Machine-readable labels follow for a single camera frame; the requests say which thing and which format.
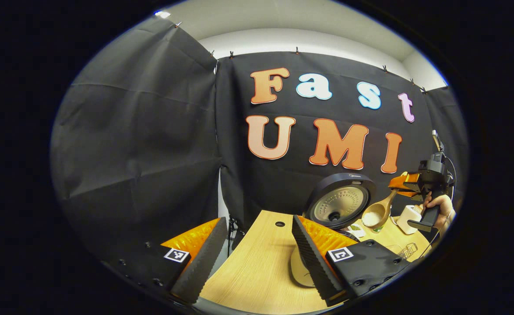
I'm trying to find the dark tripod stand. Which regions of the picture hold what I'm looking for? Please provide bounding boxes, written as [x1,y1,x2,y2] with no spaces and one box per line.
[227,217,245,256]

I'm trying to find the wire chopstick holder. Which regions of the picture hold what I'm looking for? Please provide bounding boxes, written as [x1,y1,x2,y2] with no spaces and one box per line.
[388,242,419,259]

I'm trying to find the black backdrop cloth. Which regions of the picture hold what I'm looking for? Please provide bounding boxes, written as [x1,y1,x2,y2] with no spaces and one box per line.
[50,17,470,263]

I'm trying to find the white rice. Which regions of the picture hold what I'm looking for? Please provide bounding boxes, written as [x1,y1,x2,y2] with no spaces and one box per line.
[363,210,384,227]

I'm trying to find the black rice cooker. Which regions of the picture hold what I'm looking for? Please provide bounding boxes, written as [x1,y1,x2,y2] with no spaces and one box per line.
[290,172,377,288]

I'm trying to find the wooden spoon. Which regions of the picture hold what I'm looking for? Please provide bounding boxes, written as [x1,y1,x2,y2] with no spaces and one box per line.
[361,189,400,228]

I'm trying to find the white toaster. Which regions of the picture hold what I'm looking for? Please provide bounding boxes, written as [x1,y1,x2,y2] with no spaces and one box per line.
[396,205,423,235]

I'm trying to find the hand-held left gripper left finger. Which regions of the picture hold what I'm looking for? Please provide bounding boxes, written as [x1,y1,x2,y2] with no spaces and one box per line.
[108,217,229,305]

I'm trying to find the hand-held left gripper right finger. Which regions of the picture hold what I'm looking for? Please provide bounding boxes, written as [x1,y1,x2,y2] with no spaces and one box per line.
[291,214,413,307]

